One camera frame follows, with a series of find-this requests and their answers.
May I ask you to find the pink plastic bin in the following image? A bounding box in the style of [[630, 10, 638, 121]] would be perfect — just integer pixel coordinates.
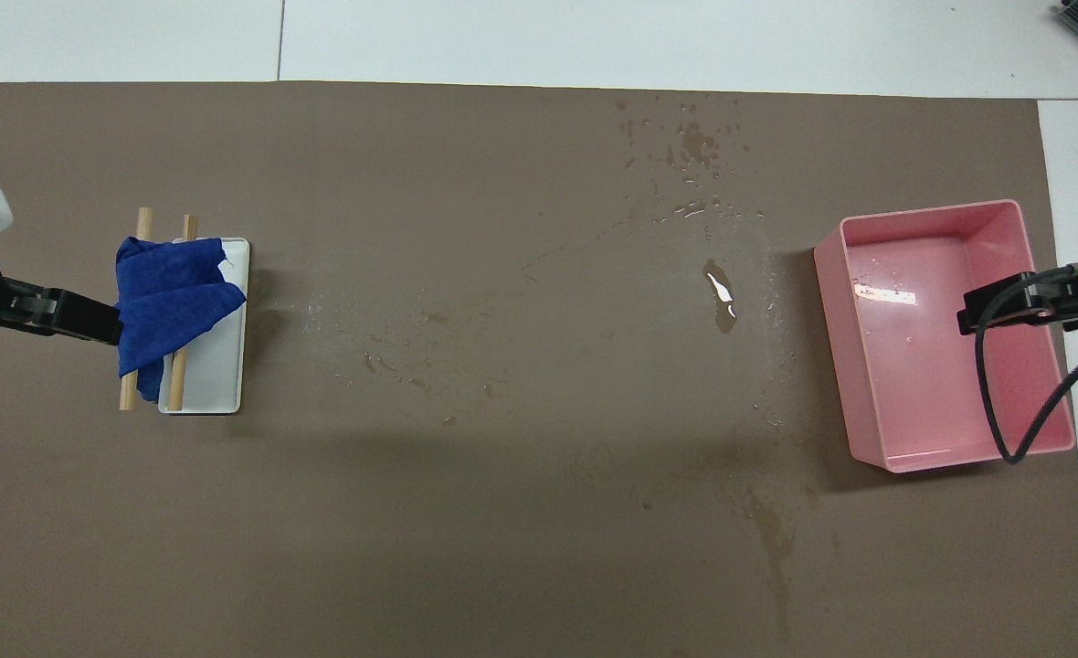
[[813, 199, 1077, 473]]

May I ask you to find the white rectangular tray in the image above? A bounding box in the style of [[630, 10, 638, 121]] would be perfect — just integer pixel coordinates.
[[157, 238, 251, 416]]

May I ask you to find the blue cloth towel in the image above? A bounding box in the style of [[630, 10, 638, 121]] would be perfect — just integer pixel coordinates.
[[115, 236, 248, 403]]

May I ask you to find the brown table mat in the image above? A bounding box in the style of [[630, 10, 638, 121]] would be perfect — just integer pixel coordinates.
[[0, 80, 1078, 658]]

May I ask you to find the water puddle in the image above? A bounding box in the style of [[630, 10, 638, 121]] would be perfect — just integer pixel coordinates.
[[703, 260, 738, 334]]

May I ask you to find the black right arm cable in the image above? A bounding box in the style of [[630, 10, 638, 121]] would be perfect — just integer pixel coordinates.
[[975, 260, 1078, 465]]

